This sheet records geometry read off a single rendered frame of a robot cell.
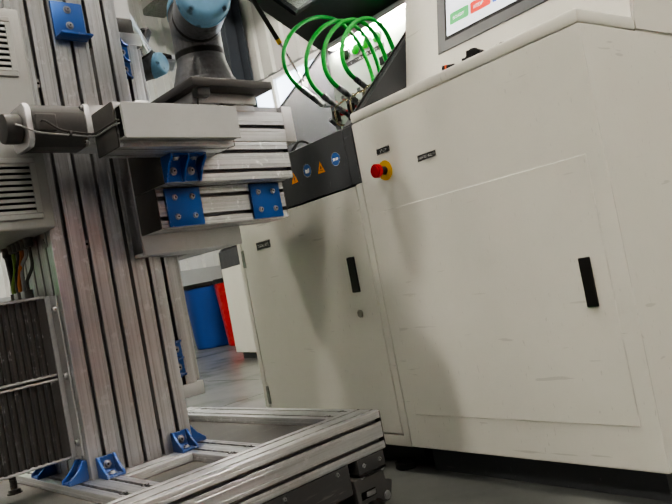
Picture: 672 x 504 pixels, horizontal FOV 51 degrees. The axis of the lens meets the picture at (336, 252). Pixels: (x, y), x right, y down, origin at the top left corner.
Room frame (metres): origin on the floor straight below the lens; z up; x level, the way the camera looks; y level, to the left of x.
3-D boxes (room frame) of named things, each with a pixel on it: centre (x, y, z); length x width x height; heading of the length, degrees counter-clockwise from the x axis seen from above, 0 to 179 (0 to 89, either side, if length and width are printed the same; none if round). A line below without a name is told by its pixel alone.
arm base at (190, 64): (1.65, 0.23, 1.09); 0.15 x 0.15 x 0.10
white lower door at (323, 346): (2.16, 0.11, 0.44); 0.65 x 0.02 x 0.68; 39
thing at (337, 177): (2.16, 0.10, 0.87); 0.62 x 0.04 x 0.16; 39
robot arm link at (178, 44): (1.64, 0.23, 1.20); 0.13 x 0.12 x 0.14; 18
